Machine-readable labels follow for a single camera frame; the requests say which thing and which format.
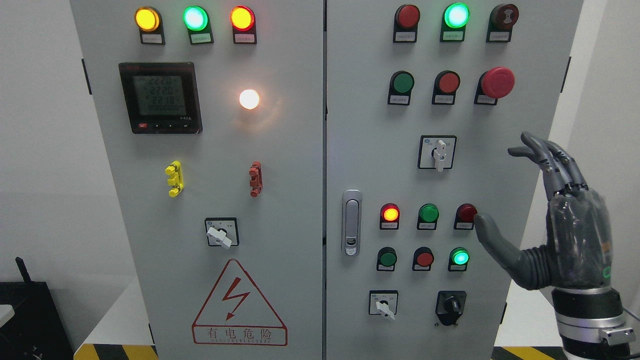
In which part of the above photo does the gray electrical cabinet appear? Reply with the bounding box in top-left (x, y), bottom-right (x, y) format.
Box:
top-left (70, 0), bottom-right (583, 360)

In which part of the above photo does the black selector knob switch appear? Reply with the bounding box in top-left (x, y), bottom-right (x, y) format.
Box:
top-left (435, 291), bottom-right (467, 326)

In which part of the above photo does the red electrical hazard warning sign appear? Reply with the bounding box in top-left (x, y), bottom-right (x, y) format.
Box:
top-left (191, 259), bottom-right (288, 347)

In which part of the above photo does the red push button upper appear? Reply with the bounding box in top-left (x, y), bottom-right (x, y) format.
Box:
top-left (431, 70), bottom-right (461, 106)

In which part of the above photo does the yellow terminal connector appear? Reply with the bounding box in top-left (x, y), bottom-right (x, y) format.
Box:
top-left (164, 161), bottom-right (185, 198)

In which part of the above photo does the digital power meter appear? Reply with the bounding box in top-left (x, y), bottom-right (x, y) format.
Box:
top-left (118, 62), bottom-right (202, 135)

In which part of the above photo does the gray robotic hand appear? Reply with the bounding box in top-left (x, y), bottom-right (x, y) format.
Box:
top-left (474, 131), bottom-right (613, 290)

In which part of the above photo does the green indicator middle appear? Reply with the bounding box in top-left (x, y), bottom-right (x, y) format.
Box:
top-left (416, 203), bottom-right (440, 231)

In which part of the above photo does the green push button lower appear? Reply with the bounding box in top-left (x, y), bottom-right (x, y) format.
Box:
top-left (375, 246), bottom-right (398, 272)

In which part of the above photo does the red push button lower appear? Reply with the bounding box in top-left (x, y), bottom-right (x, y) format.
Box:
top-left (412, 246), bottom-right (435, 272)

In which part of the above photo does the red orange indicator light top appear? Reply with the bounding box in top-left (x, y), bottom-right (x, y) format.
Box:
top-left (230, 5), bottom-right (258, 44)

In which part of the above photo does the black box with antenna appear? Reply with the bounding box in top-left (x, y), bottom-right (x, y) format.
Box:
top-left (0, 257), bottom-right (74, 360)

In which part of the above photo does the left door gray rotary switch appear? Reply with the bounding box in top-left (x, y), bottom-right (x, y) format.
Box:
top-left (204, 217), bottom-right (240, 249)

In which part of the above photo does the red push button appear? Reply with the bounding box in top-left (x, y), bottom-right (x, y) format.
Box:
top-left (431, 70), bottom-right (461, 106)
top-left (412, 246), bottom-right (435, 272)

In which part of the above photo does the red emergency stop button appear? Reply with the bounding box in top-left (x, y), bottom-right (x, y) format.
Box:
top-left (473, 66), bottom-right (515, 106)

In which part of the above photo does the lit green indicator lower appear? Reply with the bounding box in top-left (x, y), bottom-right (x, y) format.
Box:
top-left (447, 247), bottom-right (470, 272)

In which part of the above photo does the dark red buzzer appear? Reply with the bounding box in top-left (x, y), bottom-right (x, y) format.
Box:
top-left (486, 3), bottom-right (519, 43)

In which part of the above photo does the lit red indicator middle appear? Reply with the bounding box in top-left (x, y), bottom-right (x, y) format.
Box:
top-left (379, 203), bottom-right (400, 230)

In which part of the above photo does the white glowing indicator light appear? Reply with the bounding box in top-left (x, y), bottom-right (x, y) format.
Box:
top-left (238, 88), bottom-right (261, 110)

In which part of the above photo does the green indicator light top left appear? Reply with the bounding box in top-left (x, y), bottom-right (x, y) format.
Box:
top-left (182, 6), bottom-right (214, 45)

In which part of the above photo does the bright green indicator top right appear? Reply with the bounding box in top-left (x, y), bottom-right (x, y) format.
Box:
top-left (439, 2), bottom-right (470, 43)

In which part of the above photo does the silver door lock handle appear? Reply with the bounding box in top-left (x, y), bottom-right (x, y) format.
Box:
top-left (342, 189), bottom-right (362, 256)

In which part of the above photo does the green push button upper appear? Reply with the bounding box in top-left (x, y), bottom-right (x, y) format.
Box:
top-left (387, 70), bottom-right (415, 106)

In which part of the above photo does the yellow indicator light top left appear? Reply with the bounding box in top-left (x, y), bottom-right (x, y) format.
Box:
top-left (134, 6), bottom-right (166, 45)

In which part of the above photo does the red terminal connector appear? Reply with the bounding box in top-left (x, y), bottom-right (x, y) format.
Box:
top-left (248, 161), bottom-right (263, 198)

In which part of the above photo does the dark red indicator top right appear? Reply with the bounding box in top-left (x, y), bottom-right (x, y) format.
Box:
top-left (393, 4), bottom-right (421, 44)

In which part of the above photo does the green push button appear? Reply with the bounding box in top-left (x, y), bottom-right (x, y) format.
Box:
top-left (375, 246), bottom-right (398, 272)
top-left (387, 70), bottom-right (415, 106)

